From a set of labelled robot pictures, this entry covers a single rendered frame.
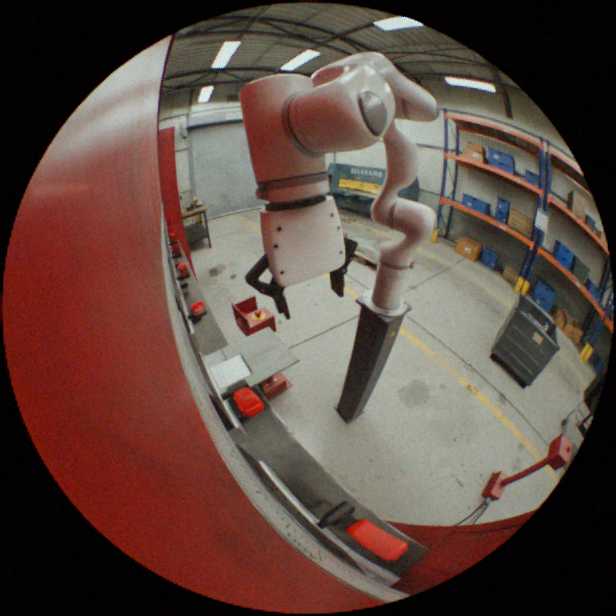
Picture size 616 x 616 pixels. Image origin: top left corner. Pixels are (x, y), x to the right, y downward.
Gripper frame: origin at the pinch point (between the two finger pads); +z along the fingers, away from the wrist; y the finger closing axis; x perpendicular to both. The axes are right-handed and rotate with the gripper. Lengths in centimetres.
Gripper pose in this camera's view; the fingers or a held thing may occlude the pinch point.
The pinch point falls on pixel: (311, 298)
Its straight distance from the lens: 32.9
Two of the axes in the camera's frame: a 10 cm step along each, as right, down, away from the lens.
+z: 1.4, 7.5, 6.5
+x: -4.2, -5.4, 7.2
